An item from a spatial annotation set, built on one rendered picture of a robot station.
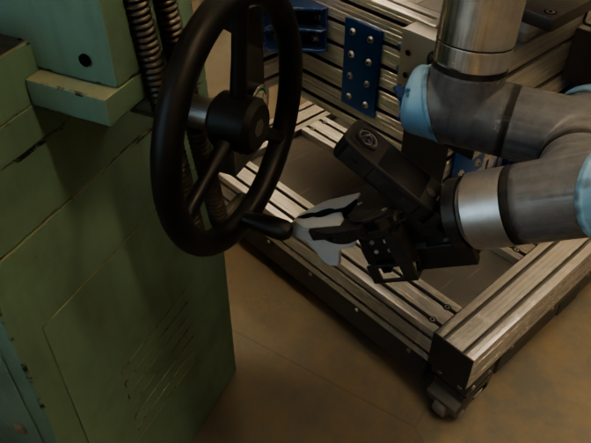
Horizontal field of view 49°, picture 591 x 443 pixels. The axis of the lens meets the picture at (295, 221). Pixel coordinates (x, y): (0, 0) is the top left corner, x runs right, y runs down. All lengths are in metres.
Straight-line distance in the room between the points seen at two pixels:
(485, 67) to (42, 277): 0.52
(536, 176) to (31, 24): 0.47
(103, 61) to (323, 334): 1.01
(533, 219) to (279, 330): 1.00
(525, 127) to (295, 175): 1.00
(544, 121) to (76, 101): 0.44
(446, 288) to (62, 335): 0.79
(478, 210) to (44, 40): 0.43
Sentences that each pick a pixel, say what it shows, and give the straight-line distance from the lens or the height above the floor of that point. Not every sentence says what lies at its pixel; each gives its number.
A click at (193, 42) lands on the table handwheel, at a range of 0.56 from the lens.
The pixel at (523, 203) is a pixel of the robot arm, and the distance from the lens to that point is 0.59.
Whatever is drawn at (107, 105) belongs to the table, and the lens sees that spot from 0.63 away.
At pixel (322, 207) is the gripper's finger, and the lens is 0.72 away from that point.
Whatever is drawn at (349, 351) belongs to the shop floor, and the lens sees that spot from 1.48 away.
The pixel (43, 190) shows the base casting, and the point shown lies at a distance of 0.74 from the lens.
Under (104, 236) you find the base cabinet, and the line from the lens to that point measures 0.85.
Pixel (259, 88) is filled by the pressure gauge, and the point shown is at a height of 0.69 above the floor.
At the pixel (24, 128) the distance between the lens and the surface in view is 0.70.
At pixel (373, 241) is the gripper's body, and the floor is 0.72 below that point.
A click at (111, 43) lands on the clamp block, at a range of 0.62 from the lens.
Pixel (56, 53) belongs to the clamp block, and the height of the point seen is 0.89.
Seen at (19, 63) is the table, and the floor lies 0.89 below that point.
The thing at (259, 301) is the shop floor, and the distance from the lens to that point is 1.58.
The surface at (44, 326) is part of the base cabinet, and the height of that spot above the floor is 0.59.
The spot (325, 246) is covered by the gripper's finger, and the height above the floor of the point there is 0.69.
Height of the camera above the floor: 1.18
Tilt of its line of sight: 41 degrees down
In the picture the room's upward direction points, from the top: straight up
